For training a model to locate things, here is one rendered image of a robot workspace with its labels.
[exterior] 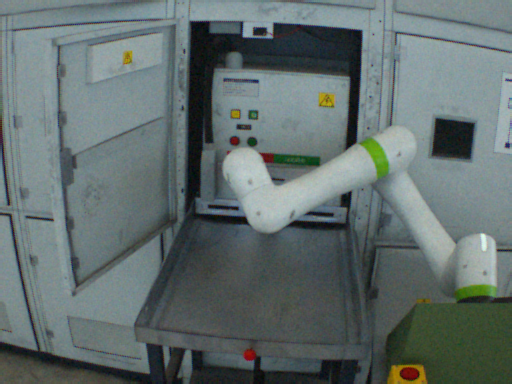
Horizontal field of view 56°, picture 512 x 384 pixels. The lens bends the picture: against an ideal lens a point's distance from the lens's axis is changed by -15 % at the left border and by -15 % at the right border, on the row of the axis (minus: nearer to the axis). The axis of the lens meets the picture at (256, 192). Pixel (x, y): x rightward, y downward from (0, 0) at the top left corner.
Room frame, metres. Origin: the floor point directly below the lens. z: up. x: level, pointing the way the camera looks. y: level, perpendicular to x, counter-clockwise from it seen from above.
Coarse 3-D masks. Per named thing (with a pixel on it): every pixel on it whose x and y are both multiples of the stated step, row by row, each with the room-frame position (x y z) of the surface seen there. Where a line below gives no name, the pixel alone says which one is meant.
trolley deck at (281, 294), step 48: (240, 240) 1.67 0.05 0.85; (288, 240) 1.69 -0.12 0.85; (336, 240) 1.70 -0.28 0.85; (192, 288) 1.35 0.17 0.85; (240, 288) 1.36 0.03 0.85; (288, 288) 1.37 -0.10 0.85; (336, 288) 1.38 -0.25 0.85; (144, 336) 1.13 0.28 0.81; (192, 336) 1.12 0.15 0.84; (240, 336) 1.12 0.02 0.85; (288, 336) 1.13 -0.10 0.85; (336, 336) 1.13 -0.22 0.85
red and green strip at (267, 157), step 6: (264, 156) 1.83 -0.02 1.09; (270, 156) 1.83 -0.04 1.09; (276, 156) 1.83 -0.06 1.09; (282, 156) 1.83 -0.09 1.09; (288, 156) 1.83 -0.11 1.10; (294, 156) 1.82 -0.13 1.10; (300, 156) 1.82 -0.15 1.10; (306, 156) 1.82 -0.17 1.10; (312, 156) 1.82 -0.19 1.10; (318, 156) 1.82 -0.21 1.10; (264, 162) 1.83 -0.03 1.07; (270, 162) 1.83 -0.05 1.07; (276, 162) 1.83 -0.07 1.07; (282, 162) 1.83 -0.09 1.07; (288, 162) 1.83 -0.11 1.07; (294, 162) 1.82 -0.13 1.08; (300, 162) 1.82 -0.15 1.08; (306, 162) 1.82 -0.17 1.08; (312, 162) 1.82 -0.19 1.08; (318, 162) 1.82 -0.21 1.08
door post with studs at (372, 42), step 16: (368, 32) 1.77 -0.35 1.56; (368, 48) 1.77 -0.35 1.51; (368, 64) 1.77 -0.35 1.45; (368, 80) 1.77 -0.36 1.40; (368, 96) 1.76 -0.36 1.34; (368, 112) 1.76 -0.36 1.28; (368, 128) 1.76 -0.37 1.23; (352, 192) 1.77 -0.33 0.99; (368, 192) 1.76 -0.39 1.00; (352, 208) 1.77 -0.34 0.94; (368, 208) 1.76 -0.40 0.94; (352, 224) 1.77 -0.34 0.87
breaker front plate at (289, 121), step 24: (216, 72) 1.84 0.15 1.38; (240, 72) 1.84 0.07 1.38; (216, 96) 1.84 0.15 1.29; (240, 96) 1.84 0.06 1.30; (264, 96) 1.83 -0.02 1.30; (288, 96) 1.83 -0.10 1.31; (312, 96) 1.82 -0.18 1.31; (336, 96) 1.81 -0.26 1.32; (216, 120) 1.84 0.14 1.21; (240, 120) 1.84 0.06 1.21; (264, 120) 1.83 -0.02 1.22; (288, 120) 1.83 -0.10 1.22; (312, 120) 1.82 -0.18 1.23; (336, 120) 1.81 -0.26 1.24; (216, 144) 1.84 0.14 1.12; (240, 144) 1.84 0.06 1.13; (264, 144) 1.83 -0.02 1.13; (288, 144) 1.83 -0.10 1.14; (312, 144) 1.82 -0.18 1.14; (336, 144) 1.81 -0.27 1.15; (312, 168) 1.82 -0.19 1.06
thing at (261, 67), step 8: (216, 64) 1.97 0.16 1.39; (248, 64) 1.99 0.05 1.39; (256, 64) 1.99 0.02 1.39; (264, 64) 2.00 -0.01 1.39; (272, 64) 2.01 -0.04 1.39; (280, 64) 2.02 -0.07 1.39; (288, 64) 2.03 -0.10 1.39; (296, 64) 2.04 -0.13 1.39; (264, 72) 1.83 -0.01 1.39; (272, 72) 1.83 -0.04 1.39; (280, 72) 1.83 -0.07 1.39; (288, 72) 1.83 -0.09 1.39; (296, 72) 1.83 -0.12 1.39; (304, 72) 1.83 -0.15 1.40; (312, 72) 1.87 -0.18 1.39; (320, 72) 1.89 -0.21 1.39; (328, 72) 1.90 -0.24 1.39; (336, 72) 1.92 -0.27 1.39; (344, 72) 1.93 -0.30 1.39
